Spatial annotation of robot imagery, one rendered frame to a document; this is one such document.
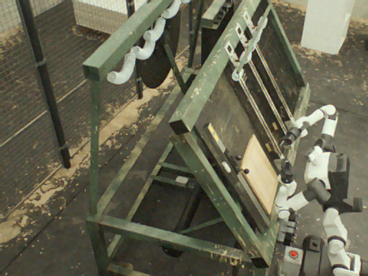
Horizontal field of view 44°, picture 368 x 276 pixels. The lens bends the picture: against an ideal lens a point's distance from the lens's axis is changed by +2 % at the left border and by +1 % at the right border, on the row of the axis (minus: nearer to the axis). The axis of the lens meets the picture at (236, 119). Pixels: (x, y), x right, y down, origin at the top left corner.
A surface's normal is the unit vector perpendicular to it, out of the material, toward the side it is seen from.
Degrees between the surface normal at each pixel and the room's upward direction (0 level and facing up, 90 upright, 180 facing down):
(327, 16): 90
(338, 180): 90
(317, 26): 90
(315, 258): 0
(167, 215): 0
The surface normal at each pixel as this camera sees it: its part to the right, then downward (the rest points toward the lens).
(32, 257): 0.05, -0.77
